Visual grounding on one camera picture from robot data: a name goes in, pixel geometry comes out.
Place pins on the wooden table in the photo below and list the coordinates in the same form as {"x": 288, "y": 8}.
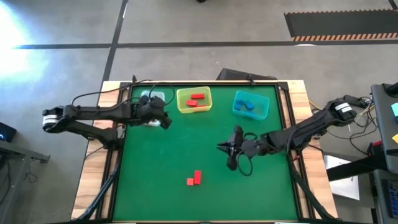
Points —
{"x": 90, "y": 174}

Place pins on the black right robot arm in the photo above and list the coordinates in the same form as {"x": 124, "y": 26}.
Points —
{"x": 311, "y": 127}

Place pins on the grey side desk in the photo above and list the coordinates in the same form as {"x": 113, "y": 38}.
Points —
{"x": 12, "y": 152}

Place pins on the black device with blue light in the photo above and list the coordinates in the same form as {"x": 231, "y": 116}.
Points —
{"x": 6, "y": 132}

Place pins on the red clamp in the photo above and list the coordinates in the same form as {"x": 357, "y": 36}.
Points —
{"x": 376, "y": 144}

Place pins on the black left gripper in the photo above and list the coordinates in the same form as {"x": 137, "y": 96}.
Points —
{"x": 149, "y": 110}

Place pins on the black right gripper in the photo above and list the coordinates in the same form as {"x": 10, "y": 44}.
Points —
{"x": 252, "y": 147}

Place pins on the clear plastic bin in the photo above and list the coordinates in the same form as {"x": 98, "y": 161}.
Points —
{"x": 157, "y": 94}

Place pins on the black metal table frame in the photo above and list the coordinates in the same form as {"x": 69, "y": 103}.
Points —
{"x": 202, "y": 83}

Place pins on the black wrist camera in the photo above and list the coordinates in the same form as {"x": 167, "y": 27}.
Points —
{"x": 232, "y": 163}
{"x": 166, "y": 122}

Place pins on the green table mat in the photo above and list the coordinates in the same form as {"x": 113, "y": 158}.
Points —
{"x": 202, "y": 140}

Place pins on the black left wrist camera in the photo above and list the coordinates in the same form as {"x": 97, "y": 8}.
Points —
{"x": 166, "y": 122}

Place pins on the small red connector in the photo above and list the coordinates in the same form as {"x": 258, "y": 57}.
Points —
{"x": 293, "y": 157}

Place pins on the yellow plastic bin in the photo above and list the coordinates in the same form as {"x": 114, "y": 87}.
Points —
{"x": 186, "y": 109}

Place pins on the teal plastic bin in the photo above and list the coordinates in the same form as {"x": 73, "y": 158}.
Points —
{"x": 261, "y": 110}

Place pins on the black keyboard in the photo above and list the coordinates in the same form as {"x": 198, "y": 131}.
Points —
{"x": 391, "y": 193}

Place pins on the white paper sheet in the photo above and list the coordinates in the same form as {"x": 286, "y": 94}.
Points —
{"x": 342, "y": 189}

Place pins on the black stand bar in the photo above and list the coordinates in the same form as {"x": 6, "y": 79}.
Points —
{"x": 348, "y": 169}

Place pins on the orange-red cube block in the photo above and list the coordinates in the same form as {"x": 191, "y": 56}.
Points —
{"x": 190, "y": 182}

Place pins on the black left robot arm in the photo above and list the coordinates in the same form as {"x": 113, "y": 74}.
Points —
{"x": 93, "y": 110}

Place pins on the dark grey cart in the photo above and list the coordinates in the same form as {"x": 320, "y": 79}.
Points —
{"x": 384, "y": 124}

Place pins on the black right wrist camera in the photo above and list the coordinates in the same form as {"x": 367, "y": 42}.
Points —
{"x": 232, "y": 163}

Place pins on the black striped floor mat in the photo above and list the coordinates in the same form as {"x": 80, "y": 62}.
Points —
{"x": 342, "y": 23}

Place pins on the cyan item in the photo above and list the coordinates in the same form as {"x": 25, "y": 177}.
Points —
{"x": 395, "y": 110}

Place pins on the black case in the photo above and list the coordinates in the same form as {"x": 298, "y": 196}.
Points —
{"x": 236, "y": 74}

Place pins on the long blue block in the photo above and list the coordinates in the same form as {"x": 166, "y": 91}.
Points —
{"x": 249, "y": 105}

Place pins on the yellow item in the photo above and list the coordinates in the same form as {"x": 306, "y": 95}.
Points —
{"x": 395, "y": 138}

